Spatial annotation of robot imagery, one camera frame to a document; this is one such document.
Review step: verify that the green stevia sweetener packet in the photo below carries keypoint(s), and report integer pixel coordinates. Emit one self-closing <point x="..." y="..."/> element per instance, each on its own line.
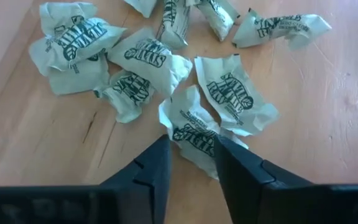
<point x="219" y="18"/>
<point x="126" y="96"/>
<point x="79" y="40"/>
<point x="172" y="28"/>
<point x="73" y="81"/>
<point x="259" y="31"/>
<point x="141" y="6"/>
<point x="61" y="15"/>
<point x="235" y="96"/>

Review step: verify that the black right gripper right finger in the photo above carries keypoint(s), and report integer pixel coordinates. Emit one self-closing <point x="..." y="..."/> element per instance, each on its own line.
<point x="238" y="186"/>

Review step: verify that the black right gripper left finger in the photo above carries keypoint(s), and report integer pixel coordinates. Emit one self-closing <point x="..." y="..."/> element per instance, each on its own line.
<point x="148" y="193"/>

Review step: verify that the packets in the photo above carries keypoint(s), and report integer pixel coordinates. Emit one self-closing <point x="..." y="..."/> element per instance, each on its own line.
<point x="188" y="124"/>

